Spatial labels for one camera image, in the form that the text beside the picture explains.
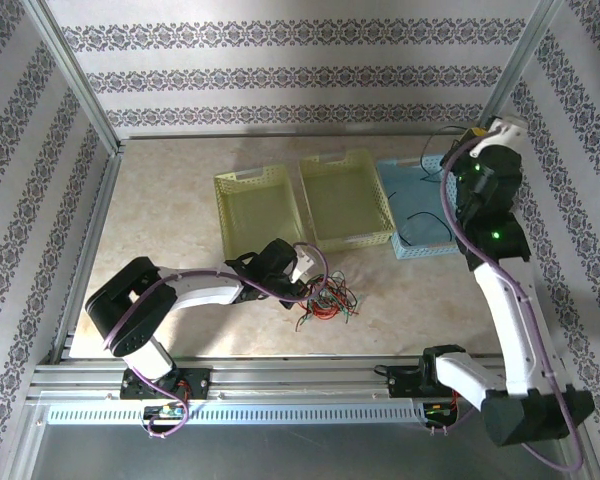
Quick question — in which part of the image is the thin green wire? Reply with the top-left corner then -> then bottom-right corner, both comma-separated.
324,279 -> 360,317
339,294 -> 367,316
314,272 -> 356,314

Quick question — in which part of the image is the thin red wire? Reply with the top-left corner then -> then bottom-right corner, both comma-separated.
304,279 -> 354,320
294,299 -> 331,334
302,294 -> 344,322

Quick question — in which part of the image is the light blue perforated basket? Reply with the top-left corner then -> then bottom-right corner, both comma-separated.
377,153 -> 464,261

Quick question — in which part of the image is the pale yellow perforated basket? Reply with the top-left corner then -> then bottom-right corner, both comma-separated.
213,163 -> 306,267
298,148 -> 396,253

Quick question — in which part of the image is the grey metal sheet panel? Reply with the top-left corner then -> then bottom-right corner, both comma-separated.
7,399 -> 599,480

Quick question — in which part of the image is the small circuit board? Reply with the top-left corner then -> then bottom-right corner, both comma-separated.
143,403 -> 187,420
422,402 -> 459,420

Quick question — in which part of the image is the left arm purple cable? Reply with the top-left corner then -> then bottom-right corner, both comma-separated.
103,243 -> 330,441

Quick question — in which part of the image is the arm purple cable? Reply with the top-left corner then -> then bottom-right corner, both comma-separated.
427,132 -> 585,474
103,243 -> 330,441

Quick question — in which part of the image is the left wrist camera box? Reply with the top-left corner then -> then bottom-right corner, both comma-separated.
290,241 -> 317,285

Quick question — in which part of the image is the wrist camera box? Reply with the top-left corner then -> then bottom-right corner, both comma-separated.
290,241 -> 317,285
468,116 -> 525,159

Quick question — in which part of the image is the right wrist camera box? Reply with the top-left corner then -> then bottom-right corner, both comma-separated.
468,116 -> 525,159

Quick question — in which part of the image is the aluminium frame post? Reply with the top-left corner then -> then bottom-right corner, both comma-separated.
479,0 -> 564,131
22,0 -> 124,156

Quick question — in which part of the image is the wide aluminium mounting rail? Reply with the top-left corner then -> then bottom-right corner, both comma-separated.
27,355 -> 574,402

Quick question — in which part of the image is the white slotted cable duct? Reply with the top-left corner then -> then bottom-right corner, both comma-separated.
46,402 -> 429,427

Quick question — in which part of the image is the aluminium back rail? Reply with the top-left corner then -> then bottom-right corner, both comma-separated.
119,127 -> 476,142

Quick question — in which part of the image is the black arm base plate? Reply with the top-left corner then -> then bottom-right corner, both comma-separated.
387,364 -> 481,399
119,367 -> 214,401

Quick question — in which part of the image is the aluminium side rail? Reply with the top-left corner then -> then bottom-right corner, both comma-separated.
49,149 -> 124,364
467,137 -> 551,361

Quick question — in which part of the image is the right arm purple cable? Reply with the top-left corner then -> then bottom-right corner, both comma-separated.
427,132 -> 585,474

